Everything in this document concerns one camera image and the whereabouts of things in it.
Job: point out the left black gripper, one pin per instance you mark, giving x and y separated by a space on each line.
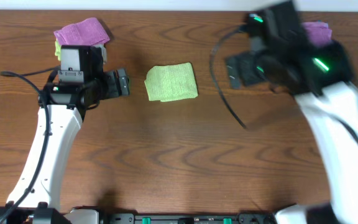
122 82

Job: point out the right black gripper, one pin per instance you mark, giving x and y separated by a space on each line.
245 61

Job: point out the light green microfiber cloth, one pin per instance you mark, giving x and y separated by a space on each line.
171 83

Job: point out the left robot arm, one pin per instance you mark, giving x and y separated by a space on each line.
77 85

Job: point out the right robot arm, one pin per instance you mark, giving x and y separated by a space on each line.
315 69

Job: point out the folded purple cloth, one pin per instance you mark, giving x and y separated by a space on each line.
87 32

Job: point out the folded green cloth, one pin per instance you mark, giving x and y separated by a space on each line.
58 50

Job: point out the crumpled purple cloth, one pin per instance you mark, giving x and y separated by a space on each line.
318 33

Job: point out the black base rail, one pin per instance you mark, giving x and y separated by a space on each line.
128 217

